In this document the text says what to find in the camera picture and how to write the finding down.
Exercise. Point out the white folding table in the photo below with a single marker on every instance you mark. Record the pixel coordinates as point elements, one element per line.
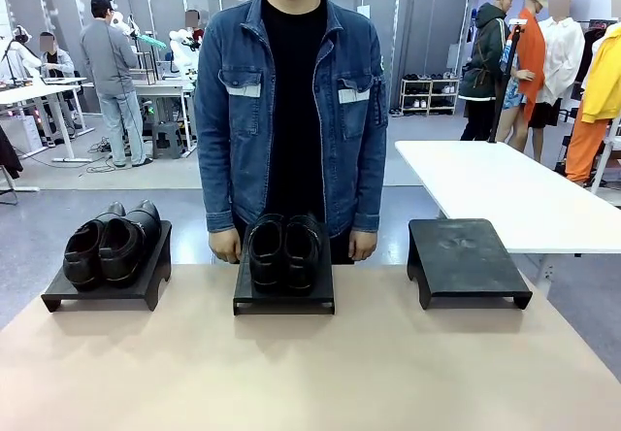
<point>504,188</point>

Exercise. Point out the background person behind robot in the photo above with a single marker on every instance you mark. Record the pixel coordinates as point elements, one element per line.
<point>194,21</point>

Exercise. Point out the black leather loafer shoe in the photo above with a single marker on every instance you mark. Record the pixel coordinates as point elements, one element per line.
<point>303,254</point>
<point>264,251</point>

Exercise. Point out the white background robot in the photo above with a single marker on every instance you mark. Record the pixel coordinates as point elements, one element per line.
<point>22,57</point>
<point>180,52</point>

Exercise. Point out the yellow hoodie orange trousers outfit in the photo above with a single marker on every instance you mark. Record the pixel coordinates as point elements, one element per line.
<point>599,86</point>

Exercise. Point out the wooden shoe rack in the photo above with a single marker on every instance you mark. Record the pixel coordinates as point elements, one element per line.
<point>429,96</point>

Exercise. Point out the person's right forearm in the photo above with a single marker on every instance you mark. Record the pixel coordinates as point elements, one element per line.
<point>217,193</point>

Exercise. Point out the black shoe stand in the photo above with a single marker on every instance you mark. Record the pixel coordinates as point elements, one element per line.
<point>466,261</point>
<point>145,285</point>
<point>284,300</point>

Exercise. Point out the grey plastic stool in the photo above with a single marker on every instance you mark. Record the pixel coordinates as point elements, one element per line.
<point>166,140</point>

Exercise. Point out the black tripod pole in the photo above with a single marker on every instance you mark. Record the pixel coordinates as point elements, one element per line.
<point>507,76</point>

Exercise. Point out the mannequin in dark hooded jacket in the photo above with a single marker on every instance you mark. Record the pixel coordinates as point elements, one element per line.
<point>485,62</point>

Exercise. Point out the person's left hand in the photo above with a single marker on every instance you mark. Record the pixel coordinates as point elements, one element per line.
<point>363,245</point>

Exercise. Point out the mannequin with orange garment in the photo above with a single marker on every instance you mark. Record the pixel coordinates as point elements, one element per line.
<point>526,62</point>

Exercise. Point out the white background desk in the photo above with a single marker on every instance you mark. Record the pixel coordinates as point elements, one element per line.
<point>34,93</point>

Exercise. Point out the black hanging garment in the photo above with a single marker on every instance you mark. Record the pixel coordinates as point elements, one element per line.
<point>9,154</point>

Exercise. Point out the person's right hand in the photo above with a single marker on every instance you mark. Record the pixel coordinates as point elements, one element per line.
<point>224,246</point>

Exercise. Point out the man in grey jacket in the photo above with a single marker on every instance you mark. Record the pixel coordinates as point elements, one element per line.
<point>114,72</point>

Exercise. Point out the person's left forearm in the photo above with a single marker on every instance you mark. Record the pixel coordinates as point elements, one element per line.
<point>369,193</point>

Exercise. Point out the person in denim jacket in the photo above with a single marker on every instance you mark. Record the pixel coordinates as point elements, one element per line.
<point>293,101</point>

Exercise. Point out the seated person in background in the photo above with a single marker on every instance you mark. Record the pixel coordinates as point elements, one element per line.
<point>58,64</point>

